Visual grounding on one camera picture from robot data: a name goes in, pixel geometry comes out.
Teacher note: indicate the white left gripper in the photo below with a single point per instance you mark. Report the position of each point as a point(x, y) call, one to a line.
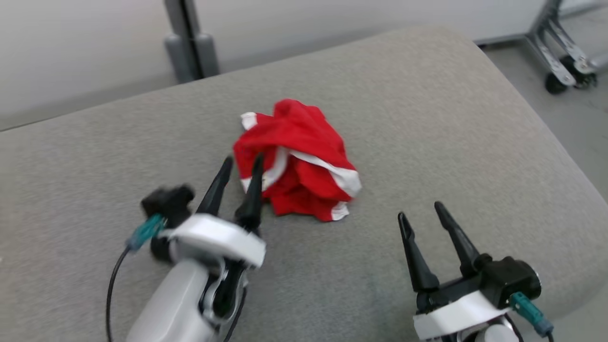
point(213, 237)

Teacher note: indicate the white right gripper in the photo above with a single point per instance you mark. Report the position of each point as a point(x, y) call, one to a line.
point(456, 316)

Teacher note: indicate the red white basketball jersey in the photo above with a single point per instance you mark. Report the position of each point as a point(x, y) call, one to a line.
point(304, 133)

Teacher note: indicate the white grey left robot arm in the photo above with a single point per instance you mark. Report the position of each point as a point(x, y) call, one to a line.
point(175, 304)

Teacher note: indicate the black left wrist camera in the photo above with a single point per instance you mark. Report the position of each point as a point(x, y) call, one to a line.
point(171, 202)

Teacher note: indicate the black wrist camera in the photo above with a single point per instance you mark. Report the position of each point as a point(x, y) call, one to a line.
point(171, 202)
point(513, 280)

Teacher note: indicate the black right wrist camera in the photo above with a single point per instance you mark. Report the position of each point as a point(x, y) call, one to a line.
point(513, 280)

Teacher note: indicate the teal left camera connector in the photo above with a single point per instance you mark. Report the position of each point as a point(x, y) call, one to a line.
point(145, 230)

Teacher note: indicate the teal camera connector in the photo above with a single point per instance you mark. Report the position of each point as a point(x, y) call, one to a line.
point(527, 308)
point(145, 230)

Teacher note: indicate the teal right camera connector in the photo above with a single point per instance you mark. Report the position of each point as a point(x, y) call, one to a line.
point(527, 308)

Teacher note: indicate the grey partition post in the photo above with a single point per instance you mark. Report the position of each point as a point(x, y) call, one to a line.
point(183, 47)

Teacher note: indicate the grey metal wheeled frame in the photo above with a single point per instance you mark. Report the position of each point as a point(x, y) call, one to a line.
point(551, 59)

